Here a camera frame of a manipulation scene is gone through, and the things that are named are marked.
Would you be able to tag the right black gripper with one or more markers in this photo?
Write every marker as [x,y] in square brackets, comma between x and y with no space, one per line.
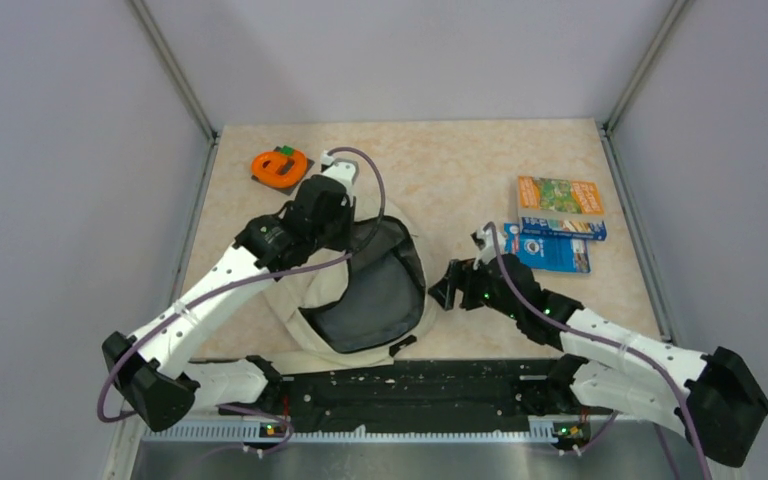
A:
[461,276]

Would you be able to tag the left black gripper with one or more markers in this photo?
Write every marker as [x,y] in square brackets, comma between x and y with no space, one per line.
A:
[344,241]

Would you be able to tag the blue illustrated cover book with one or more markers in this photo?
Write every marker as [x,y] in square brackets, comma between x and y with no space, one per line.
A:
[590,231]

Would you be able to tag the orange green book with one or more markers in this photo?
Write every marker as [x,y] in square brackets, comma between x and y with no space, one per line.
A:
[558,198]

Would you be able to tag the cream canvas backpack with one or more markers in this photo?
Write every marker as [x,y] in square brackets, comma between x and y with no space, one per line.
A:
[361,312]

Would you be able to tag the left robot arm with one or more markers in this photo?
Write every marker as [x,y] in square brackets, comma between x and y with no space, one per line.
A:
[151,367]

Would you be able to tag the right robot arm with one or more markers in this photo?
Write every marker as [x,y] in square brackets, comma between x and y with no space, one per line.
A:
[710,398]

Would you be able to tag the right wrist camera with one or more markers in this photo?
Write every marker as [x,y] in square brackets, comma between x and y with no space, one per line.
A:
[488,243]

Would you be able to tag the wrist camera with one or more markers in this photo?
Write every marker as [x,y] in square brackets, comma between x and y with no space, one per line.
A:
[488,243]
[344,171]

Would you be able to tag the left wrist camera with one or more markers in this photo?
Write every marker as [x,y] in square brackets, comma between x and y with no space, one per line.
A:
[344,171]

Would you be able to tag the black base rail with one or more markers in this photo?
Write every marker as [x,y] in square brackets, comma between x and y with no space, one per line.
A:
[423,396]

